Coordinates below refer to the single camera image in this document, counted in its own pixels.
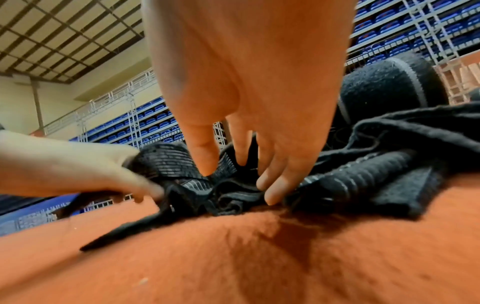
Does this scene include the person's left hand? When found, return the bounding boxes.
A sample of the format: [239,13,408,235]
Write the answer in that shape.
[0,128,167,204]

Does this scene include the person's right hand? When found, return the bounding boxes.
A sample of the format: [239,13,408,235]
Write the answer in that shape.
[140,0,361,206]

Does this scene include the black striped strap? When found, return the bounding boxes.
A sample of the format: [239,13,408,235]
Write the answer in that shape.
[329,51,451,149]
[78,140,264,253]

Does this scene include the pile of black straps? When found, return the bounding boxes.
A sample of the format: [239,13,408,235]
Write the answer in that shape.
[217,100,480,222]

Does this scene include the blue fascia board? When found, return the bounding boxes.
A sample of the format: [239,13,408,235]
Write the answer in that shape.
[0,192,85,237]

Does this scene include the metal truss column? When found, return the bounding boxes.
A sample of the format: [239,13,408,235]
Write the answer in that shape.
[401,0,460,63]
[41,67,160,136]

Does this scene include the tiered bleacher seats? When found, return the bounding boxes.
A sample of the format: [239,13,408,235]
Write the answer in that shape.
[344,0,480,71]
[69,96,228,151]

